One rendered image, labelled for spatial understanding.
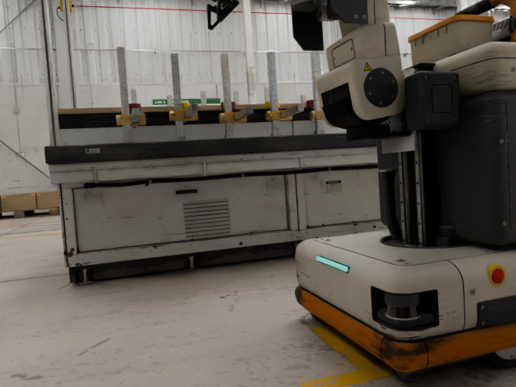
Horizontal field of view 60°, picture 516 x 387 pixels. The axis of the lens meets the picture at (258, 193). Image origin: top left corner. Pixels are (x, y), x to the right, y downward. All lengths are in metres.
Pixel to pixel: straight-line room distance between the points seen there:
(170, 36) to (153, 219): 7.65
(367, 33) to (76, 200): 1.72
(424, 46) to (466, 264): 0.70
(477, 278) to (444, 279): 0.09
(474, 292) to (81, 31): 9.24
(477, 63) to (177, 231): 1.74
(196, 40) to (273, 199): 7.59
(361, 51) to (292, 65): 9.10
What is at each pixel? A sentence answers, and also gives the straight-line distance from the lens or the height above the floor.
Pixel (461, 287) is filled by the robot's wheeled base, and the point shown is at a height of 0.23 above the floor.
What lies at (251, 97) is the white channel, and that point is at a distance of 3.35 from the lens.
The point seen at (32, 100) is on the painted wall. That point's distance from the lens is 9.63.
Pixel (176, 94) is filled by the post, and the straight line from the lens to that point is 2.26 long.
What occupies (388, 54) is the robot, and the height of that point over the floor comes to 0.81.
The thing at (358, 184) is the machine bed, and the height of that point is 0.40.
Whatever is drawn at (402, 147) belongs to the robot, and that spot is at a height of 0.57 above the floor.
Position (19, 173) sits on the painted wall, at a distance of 9.56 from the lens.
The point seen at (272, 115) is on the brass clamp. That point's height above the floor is 0.81.
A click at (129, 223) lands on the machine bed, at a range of 2.48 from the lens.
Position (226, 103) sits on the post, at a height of 0.88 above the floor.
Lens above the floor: 0.53
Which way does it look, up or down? 3 degrees down
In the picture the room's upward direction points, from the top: 4 degrees counter-clockwise
